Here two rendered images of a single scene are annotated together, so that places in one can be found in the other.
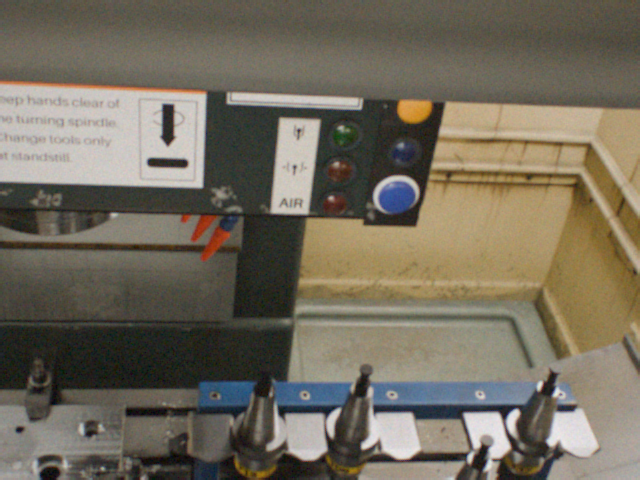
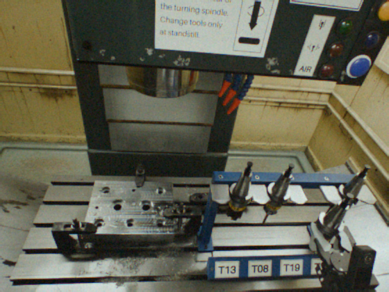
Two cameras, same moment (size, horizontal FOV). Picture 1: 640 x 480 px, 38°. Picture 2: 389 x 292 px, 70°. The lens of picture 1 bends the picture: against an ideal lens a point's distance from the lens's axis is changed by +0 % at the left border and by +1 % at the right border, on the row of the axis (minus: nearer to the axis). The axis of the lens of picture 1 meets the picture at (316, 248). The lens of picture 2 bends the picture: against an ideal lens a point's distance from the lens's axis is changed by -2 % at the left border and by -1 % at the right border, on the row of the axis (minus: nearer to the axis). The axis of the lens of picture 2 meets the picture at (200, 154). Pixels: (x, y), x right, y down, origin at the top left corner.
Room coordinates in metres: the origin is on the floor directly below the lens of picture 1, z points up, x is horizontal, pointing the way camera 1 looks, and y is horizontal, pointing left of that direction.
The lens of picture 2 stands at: (0.17, 0.16, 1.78)
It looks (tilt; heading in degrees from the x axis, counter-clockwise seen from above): 40 degrees down; 0
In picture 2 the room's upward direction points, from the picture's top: 9 degrees clockwise
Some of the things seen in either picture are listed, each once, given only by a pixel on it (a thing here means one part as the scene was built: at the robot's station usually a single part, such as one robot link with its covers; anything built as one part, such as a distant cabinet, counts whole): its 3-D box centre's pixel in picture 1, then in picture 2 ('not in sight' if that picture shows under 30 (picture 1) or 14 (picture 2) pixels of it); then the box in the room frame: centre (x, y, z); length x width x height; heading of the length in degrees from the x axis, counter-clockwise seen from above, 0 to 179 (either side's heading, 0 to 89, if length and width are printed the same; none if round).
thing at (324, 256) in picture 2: not in sight; (327, 253); (0.57, -0.19, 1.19); 0.09 x 0.05 x 0.02; 24
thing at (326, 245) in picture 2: not in sight; (315, 241); (0.61, -0.17, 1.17); 0.09 x 0.03 x 0.06; 24
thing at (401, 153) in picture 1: (404, 152); (371, 40); (0.60, -0.06, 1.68); 0.02 x 0.01 x 0.02; 101
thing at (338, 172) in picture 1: (339, 171); (335, 50); (0.59, -0.01, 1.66); 0.02 x 0.01 x 0.02; 101
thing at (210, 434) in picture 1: (211, 437); (221, 193); (0.69, 0.09, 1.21); 0.07 x 0.05 x 0.01; 11
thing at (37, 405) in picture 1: (42, 393); (140, 176); (0.93, 0.38, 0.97); 0.13 x 0.03 x 0.15; 11
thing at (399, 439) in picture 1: (397, 435); (296, 194); (0.73, -0.13, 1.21); 0.07 x 0.05 x 0.01; 11
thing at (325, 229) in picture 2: not in sight; (329, 224); (0.64, -0.20, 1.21); 0.06 x 0.06 x 0.03
